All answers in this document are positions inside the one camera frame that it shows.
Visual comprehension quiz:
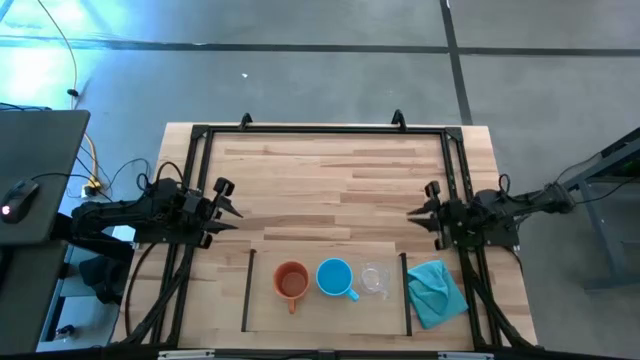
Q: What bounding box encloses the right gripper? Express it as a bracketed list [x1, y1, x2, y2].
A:
[406, 179, 469, 251]

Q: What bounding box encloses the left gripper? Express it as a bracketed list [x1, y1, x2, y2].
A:
[182, 177, 245, 250]

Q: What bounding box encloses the clear glass mug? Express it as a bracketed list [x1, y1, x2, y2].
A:
[357, 260, 392, 300]

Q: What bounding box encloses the orange mug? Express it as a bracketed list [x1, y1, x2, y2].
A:
[272, 259, 311, 315]

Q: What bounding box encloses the blue mug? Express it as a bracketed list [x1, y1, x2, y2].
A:
[315, 257, 361, 303]

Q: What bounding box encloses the wooden shelf with black legs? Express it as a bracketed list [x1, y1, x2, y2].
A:
[240, 239, 414, 337]

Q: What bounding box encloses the teal cloth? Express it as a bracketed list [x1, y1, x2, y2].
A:
[406, 258, 470, 331]

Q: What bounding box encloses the grey desk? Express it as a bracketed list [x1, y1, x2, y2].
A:
[0, 108, 92, 246]

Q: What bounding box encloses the black computer mouse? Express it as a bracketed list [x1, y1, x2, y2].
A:
[0, 178, 41, 225]

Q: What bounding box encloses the black table frame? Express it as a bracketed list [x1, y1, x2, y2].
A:
[107, 122, 539, 354]

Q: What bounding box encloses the yellow cable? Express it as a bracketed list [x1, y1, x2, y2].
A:
[37, 0, 104, 197]

